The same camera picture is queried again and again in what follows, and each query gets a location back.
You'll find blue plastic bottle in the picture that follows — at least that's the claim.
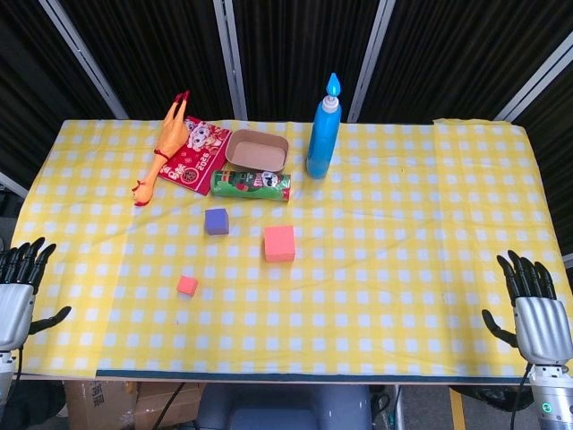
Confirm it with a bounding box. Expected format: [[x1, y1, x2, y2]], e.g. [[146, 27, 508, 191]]
[[305, 73, 343, 180]]

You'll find yellow checkered tablecloth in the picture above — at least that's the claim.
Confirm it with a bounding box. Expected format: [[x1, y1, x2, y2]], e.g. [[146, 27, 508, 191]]
[[11, 117, 573, 382]]

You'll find red printed snack bag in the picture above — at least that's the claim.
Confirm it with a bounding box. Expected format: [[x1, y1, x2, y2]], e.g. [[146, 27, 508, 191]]
[[158, 116, 233, 197]]

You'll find yellow rubber chicken toy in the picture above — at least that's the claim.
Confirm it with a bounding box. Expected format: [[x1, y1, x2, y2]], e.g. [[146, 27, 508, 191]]
[[132, 90, 192, 207]]

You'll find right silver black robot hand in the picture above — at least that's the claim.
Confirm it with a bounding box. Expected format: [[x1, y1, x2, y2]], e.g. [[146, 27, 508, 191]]
[[482, 249, 573, 366]]

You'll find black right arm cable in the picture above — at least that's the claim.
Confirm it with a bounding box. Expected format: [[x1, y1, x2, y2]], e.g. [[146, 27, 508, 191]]
[[511, 364, 535, 430]]

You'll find green chips can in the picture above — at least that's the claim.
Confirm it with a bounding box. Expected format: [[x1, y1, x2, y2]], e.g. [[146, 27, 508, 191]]
[[210, 169, 293, 202]]

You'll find purple foam cube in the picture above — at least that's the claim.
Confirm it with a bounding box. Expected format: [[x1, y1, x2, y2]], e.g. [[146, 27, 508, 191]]
[[204, 208, 230, 237]]

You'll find cardboard box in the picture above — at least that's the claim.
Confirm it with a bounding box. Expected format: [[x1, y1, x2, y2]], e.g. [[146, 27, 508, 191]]
[[64, 380, 207, 430]]

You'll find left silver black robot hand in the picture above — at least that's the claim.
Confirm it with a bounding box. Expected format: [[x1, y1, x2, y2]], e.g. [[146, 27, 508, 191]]
[[0, 236, 73, 355]]

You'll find brown paper tray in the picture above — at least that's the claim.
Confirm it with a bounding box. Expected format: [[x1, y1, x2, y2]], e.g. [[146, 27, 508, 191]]
[[224, 129, 290, 174]]

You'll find large orange-red foam cube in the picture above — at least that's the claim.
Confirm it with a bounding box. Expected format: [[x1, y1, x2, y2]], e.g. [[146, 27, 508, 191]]
[[263, 225, 296, 263]]

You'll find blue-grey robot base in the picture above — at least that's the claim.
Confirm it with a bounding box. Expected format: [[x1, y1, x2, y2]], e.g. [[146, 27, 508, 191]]
[[196, 383, 375, 430]]

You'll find small orange-red foam cube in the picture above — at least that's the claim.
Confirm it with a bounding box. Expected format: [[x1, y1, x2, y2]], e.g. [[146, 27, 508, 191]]
[[175, 275, 200, 296]]

